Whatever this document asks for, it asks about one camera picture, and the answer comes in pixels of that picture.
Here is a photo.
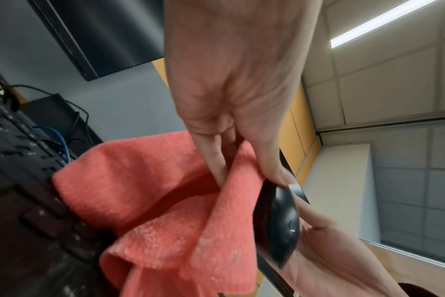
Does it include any black desk cable tray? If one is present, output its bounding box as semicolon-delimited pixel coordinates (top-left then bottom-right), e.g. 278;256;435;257
19;92;104;163

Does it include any black keyboard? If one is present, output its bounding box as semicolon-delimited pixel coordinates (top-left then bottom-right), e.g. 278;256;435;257
0;87;121;297

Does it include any grey partition panel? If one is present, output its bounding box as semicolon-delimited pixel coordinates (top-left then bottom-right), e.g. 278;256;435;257
0;0;194;146

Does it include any person's left hand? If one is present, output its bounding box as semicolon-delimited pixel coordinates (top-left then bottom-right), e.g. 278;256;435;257
162;0;324;186

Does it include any black white-speckled mouse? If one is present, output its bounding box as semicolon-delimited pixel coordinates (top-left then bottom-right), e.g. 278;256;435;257
252;178;301;269

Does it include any pink cloth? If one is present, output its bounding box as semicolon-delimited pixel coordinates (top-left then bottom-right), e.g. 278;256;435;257
51;130;267;297

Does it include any blue network cable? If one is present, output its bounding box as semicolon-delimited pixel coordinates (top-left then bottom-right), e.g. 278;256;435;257
31;125;70;166

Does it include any black keyboard cable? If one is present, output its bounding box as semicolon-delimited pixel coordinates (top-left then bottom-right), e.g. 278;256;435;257
2;84;89;140

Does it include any ceiling light strip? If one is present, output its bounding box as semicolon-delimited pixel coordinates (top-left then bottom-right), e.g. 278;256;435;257
329;0;440;49

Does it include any white cabinet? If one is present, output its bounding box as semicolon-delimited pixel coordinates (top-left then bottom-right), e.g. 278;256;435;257
303;142;383;244

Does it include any person's right hand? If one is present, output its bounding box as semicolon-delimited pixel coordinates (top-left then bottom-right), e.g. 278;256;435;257
281;200;410;297

